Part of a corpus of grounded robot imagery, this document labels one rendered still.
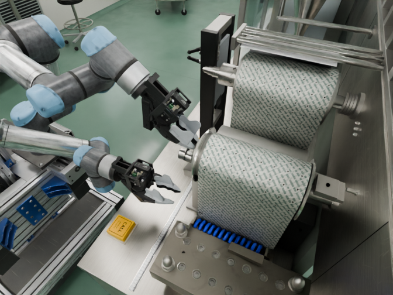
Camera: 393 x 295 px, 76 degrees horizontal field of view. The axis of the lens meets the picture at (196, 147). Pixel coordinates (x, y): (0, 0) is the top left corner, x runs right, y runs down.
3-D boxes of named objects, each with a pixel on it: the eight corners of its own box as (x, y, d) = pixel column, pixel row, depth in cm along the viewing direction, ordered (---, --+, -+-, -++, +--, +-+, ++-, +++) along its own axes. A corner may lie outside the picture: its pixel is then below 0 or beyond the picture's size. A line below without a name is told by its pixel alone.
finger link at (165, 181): (179, 182, 72) (150, 175, 73) (180, 194, 76) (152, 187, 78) (183, 174, 74) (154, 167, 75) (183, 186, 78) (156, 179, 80)
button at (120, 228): (120, 216, 91) (118, 213, 89) (135, 224, 89) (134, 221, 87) (107, 233, 86) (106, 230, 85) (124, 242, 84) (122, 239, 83)
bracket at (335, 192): (315, 177, 57) (319, 172, 55) (342, 186, 55) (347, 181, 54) (312, 194, 54) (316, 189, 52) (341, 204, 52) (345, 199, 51)
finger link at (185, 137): (202, 150, 61) (176, 123, 59) (189, 157, 66) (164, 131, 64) (207, 143, 63) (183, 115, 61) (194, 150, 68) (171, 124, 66)
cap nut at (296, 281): (289, 274, 66) (294, 269, 62) (303, 281, 65) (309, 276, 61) (286, 288, 63) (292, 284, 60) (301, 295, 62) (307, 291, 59)
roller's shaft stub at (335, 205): (303, 187, 61) (309, 177, 57) (334, 198, 59) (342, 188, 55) (300, 202, 58) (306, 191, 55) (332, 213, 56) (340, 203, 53)
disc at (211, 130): (212, 156, 75) (217, 116, 65) (213, 157, 75) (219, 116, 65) (190, 192, 65) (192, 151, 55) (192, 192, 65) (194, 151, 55)
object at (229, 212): (198, 215, 78) (198, 181, 64) (273, 247, 71) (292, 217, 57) (197, 216, 77) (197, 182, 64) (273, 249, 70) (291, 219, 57)
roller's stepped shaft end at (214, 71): (205, 71, 79) (205, 61, 77) (223, 75, 78) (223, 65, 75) (201, 75, 77) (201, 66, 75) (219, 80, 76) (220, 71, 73)
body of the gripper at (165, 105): (180, 122, 58) (141, 83, 54) (162, 134, 64) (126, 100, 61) (194, 103, 62) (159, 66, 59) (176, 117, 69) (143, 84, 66)
